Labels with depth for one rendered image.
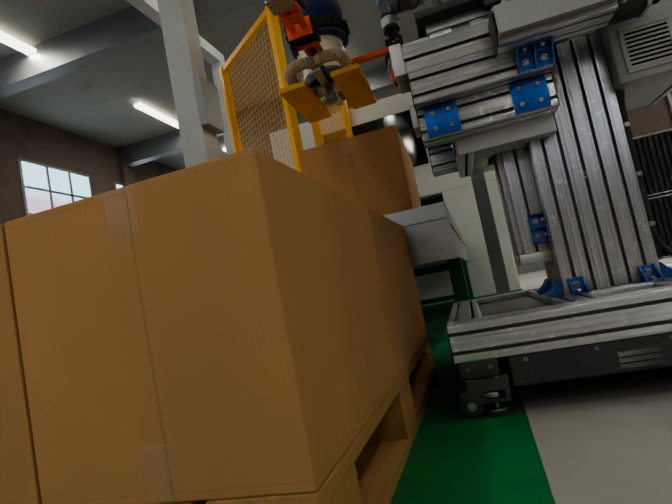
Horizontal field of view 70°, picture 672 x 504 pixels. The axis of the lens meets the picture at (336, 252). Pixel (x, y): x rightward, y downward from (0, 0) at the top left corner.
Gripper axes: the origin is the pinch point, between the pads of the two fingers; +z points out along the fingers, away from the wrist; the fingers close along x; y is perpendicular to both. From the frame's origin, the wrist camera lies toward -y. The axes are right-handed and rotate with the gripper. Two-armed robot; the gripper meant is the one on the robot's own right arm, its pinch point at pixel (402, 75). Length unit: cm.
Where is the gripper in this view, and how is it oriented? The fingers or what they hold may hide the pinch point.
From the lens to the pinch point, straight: 216.0
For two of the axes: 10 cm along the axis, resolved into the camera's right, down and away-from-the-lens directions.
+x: 9.5, -2.2, -2.4
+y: -2.5, -0.2, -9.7
